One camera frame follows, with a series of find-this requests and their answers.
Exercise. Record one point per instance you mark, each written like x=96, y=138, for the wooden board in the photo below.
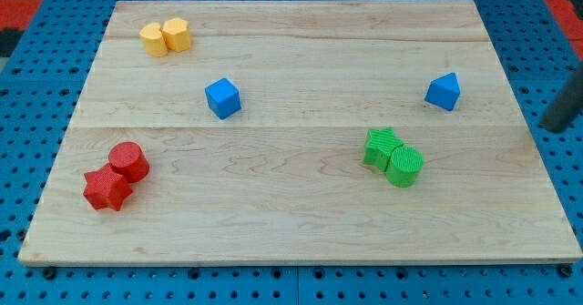
x=282, y=181

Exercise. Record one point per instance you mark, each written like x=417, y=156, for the blue triangle block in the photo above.
x=444, y=92

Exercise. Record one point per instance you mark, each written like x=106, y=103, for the red cylinder block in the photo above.
x=128, y=159

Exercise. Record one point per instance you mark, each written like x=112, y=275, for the yellow hexagon block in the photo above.
x=177, y=35

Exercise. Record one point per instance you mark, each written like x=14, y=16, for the green star block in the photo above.
x=379, y=146

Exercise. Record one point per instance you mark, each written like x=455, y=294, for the yellow heart block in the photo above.
x=153, y=40

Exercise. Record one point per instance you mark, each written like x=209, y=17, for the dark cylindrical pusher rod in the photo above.
x=565, y=106

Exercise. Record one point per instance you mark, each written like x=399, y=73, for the green cylinder block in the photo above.
x=404, y=166

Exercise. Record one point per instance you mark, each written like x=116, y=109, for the red star block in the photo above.
x=106, y=188

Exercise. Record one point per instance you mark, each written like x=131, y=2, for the blue cube block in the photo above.
x=223, y=98

